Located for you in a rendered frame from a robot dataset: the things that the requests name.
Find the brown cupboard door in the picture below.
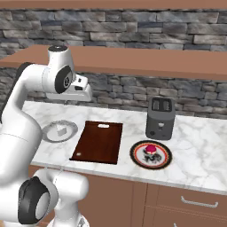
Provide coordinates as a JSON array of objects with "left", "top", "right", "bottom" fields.
[{"left": 77, "top": 173, "right": 135, "bottom": 227}]

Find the patterned orange-rimmed round plate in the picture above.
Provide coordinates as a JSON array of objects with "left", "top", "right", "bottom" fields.
[{"left": 129, "top": 139, "right": 174, "bottom": 170}]

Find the grey round plate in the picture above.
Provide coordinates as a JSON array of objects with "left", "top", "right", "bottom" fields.
[{"left": 41, "top": 119, "right": 79, "bottom": 144}]

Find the brown wooden overhead board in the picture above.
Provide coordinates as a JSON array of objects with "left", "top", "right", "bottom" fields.
[{"left": 0, "top": 0, "right": 227, "bottom": 11}]

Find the brown drawer front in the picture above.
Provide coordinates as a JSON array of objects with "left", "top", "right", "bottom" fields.
[
  {"left": 153, "top": 184, "right": 227, "bottom": 216},
  {"left": 150, "top": 206, "right": 227, "bottom": 227}
]

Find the dark grey toaster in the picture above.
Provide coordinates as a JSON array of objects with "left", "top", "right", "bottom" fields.
[{"left": 145, "top": 96, "right": 176, "bottom": 141}]

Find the dark brown wooden tray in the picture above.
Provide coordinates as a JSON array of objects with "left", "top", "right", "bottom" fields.
[{"left": 68, "top": 120, "right": 124, "bottom": 166}]

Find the pale grey dessert piece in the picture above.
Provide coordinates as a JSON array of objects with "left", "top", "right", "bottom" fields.
[{"left": 56, "top": 125, "right": 68, "bottom": 137}]

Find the pink cupcake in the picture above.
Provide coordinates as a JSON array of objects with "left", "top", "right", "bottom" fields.
[{"left": 143, "top": 144, "right": 158, "bottom": 156}]

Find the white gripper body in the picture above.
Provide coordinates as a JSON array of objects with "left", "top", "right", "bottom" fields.
[{"left": 45, "top": 83, "right": 93, "bottom": 103}]

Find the brown wooden wall shelf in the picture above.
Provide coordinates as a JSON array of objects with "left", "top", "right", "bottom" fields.
[{"left": 0, "top": 44, "right": 227, "bottom": 82}]

